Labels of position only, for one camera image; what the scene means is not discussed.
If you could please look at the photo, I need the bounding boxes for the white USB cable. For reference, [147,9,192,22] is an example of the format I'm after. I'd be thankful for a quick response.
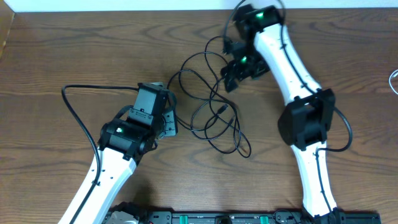
[388,68,398,95]

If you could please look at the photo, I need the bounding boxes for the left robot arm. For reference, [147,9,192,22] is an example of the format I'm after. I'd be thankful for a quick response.
[60,82,178,223]

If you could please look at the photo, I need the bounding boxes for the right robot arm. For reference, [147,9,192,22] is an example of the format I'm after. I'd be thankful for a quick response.
[221,4,337,223]

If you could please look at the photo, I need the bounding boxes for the black USB cable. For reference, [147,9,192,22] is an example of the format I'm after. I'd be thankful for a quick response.
[166,35,252,159]

